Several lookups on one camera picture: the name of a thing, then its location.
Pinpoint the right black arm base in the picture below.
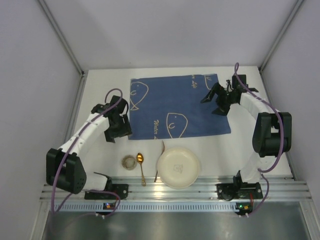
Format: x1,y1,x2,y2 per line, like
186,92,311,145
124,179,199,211
216,171,263,201

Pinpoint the aluminium rail frame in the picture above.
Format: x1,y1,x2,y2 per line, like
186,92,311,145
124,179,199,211
39,174,312,203

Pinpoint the blue fish placemat cloth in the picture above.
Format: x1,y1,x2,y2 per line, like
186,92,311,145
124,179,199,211
129,73,231,140

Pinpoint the gold metal spoon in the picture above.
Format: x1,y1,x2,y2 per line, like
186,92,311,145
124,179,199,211
136,152,147,187

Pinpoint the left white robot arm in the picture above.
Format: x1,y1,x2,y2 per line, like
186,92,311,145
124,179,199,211
46,95,132,194

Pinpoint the brown fork under plate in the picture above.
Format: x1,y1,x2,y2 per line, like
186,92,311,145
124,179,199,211
153,140,166,183

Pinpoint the cream ceramic plate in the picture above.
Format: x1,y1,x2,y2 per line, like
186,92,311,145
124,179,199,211
157,147,201,189

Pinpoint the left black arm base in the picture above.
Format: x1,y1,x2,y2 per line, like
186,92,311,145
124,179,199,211
84,183,129,200

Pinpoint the slotted cable duct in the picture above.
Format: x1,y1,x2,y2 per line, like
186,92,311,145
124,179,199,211
54,201,253,214

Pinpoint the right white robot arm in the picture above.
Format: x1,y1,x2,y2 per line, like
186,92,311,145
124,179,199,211
200,73,292,184

